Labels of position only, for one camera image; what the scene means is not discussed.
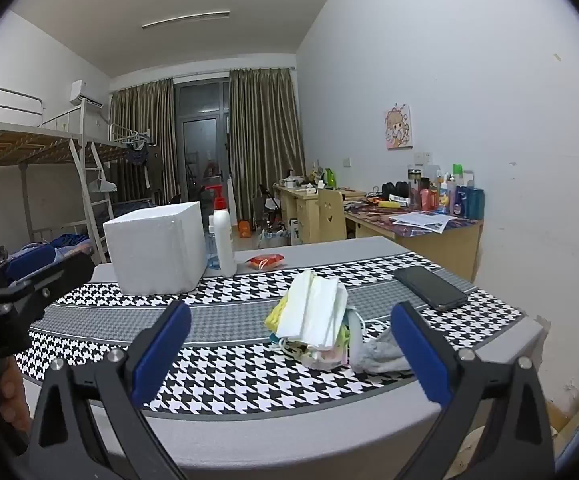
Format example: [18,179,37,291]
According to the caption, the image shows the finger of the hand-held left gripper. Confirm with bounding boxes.
[0,252,96,317]
[0,244,60,286]

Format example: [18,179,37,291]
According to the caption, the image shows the printed papers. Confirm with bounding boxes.
[389,211,453,234]

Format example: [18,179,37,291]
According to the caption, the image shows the white bunk bed ladder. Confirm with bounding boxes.
[70,137,115,263]

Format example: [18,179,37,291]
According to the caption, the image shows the black floor stand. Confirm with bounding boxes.
[258,184,283,221]

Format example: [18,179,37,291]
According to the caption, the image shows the ceiling tube light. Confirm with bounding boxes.
[142,10,231,29]

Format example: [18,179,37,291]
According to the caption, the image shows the bucket of bottles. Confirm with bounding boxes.
[257,227,290,250]

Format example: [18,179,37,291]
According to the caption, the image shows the white clothes hanger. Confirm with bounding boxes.
[87,170,118,196]

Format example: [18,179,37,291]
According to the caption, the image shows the black headphones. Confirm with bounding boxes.
[382,181,410,201]

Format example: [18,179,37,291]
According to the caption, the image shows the pink printed plastic packet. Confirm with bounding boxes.
[302,342,353,368]

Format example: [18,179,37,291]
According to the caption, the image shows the red snack packet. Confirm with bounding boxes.
[246,254,285,270]

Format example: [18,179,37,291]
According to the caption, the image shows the olive curtain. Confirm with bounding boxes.
[228,67,306,221]
[108,78,176,206]

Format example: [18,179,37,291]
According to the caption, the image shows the wooden desk with drawers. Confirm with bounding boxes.
[273,183,367,246]

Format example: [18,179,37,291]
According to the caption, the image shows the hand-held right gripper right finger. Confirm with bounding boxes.
[389,301,556,480]

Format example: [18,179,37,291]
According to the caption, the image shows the group of toiletry bottles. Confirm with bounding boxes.
[407,162,485,220]

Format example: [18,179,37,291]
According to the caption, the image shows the stack of disposable face masks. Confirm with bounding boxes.
[276,269,349,352]

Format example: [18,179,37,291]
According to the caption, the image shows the white folded face mask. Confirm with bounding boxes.
[345,304,387,367]

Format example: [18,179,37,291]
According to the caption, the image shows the cartoon wall poster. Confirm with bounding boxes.
[383,104,414,151]

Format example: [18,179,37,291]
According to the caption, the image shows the grey cloth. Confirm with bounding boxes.
[352,327,413,375]

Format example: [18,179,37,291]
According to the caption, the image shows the white foam box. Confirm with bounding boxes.
[102,201,206,296]

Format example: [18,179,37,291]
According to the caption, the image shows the person's left hand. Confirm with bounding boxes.
[0,354,34,434]

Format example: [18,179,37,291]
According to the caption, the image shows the yellow foam net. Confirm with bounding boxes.
[266,296,293,333]

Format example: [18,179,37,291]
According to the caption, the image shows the white pump bottle red cap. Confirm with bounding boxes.
[212,198,239,277]

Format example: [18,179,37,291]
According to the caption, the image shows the dark smartphone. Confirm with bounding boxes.
[393,266,469,312]

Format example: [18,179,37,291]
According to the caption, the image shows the white air conditioner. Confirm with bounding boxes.
[70,79,104,109]

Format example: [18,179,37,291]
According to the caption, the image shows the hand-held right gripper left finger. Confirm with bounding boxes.
[22,301,193,480]

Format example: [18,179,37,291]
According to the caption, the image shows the wooden desk with printed top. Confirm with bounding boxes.
[344,200,484,281]

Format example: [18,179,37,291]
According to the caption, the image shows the blue quilt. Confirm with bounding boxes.
[10,232,93,261]

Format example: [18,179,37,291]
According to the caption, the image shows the hanging dark clothes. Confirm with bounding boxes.
[124,140,163,196]

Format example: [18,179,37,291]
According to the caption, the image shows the desk clutter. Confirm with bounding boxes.
[282,165,323,191]

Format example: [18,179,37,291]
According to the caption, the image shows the wooden smiley chair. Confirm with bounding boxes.
[317,188,347,243]

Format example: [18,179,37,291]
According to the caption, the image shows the glass balcony door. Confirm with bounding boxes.
[174,77,233,211]

